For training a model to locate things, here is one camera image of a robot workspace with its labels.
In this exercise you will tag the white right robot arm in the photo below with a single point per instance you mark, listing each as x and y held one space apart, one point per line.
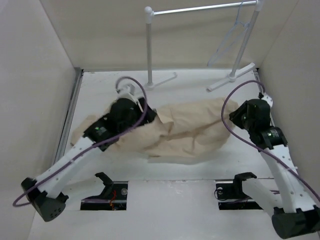
293 212

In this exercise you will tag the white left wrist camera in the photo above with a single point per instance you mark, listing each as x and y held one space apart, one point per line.
128 92

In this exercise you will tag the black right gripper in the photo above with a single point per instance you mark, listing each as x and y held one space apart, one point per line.
235 115

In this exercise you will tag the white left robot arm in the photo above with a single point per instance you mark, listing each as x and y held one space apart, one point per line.
44 192

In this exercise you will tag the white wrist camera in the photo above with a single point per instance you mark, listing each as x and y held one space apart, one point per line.
264 96
128 92

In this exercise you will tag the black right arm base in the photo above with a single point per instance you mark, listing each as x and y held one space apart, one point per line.
230 195

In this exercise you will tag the light blue clothes hanger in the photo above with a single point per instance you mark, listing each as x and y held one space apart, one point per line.
238 29

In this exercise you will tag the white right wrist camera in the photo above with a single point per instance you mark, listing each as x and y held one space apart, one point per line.
264 96

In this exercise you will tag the beige trousers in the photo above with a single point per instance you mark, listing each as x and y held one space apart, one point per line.
181 130

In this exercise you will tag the white clothes rack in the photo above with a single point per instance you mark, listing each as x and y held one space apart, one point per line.
187 37

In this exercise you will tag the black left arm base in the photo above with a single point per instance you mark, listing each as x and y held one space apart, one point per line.
113 197

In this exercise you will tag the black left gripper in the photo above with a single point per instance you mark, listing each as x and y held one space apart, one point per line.
141 115

